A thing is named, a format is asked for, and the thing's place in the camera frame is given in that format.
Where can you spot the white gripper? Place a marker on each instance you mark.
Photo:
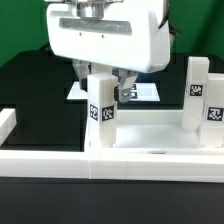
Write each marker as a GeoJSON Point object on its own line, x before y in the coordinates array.
{"type": "Point", "coordinates": [127, 35]}

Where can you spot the white desk top tray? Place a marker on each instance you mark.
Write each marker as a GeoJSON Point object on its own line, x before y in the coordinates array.
{"type": "Point", "coordinates": [156, 132]}

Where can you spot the printed marker sheet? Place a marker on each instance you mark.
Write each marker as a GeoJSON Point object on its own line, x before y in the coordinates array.
{"type": "Point", "coordinates": [139, 92]}

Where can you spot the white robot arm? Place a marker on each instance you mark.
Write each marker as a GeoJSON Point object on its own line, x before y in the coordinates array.
{"type": "Point", "coordinates": [96, 6]}

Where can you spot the white front fence bar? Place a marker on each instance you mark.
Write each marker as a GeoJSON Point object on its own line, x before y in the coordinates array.
{"type": "Point", "coordinates": [130, 166]}

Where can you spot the white left fence block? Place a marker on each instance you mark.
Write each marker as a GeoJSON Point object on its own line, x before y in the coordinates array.
{"type": "Point", "coordinates": [7, 123]}

